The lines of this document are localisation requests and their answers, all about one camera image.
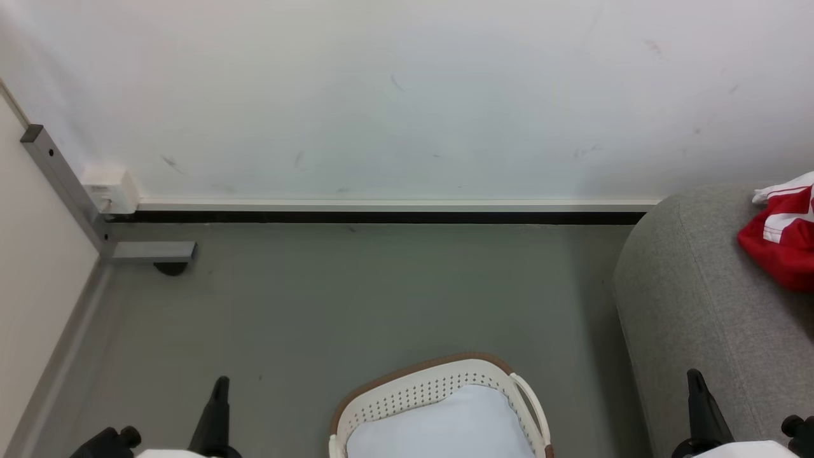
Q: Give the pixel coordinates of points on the white laundry basket brown rim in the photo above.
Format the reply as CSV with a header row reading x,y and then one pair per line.
x,y
439,381

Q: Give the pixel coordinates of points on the grey aluminium foot bar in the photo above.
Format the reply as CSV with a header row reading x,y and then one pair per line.
x,y
152,252

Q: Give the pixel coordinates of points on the grey aluminium frame post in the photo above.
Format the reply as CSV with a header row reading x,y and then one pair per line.
x,y
63,181

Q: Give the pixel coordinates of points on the black round frame foot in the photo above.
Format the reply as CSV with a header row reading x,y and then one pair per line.
x,y
170,268

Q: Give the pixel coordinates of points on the black skirting strip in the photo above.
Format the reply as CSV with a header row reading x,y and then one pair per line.
x,y
381,217

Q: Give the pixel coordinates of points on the white wall skirting rail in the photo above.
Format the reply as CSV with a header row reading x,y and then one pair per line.
x,y
394,205

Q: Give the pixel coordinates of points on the white cloth in basket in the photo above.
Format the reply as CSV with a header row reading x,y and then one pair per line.
x,y
445,426

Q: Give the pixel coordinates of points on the grey upholstered seat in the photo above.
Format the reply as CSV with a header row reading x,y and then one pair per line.
x,y
699,305

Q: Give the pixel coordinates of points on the white wall box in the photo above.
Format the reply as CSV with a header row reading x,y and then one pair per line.
x,y
111,189

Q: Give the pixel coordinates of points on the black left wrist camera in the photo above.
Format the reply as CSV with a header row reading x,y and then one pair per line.
x,y
105,445

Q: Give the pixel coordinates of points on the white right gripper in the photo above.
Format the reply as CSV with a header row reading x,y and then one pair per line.
x,y
750,450

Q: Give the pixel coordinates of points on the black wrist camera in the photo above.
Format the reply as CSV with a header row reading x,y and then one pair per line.
x,y
800,436
105,445

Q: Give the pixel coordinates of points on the red garment with white stripes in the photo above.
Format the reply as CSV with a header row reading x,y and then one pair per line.
x,y
785,235

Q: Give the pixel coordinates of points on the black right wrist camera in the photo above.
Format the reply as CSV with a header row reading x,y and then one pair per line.
x,y
800,436

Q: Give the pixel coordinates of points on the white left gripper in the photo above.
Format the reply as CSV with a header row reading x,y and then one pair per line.
x,y
168,454

